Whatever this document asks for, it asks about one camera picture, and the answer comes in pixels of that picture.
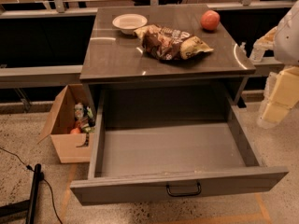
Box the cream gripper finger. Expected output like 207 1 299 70
249 27 277 63
257 66 299 129

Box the brown chip bag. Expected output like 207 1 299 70
134 24 213 61

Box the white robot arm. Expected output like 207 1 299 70
249 1 299 129

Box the grey cabinet with top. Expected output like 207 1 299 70
80 5 255 123

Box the open grey drawer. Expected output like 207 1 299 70
69 89 290 207

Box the red apple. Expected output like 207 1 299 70
200 10 220 31

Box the white bowl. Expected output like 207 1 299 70
112 14 148 35

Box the white bottle in box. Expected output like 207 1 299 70
74 103 84 120

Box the cardboard box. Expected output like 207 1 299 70
38 84 94 163

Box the orange fruit in box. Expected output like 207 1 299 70
70 128 81 134

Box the black stand leg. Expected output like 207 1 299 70
0 163 44 224

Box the black drawer handle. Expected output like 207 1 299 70
165 182 202 198

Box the grey metal rail bench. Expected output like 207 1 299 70
0 65 82 89

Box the black floor cable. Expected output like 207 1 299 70
0 146 64 224

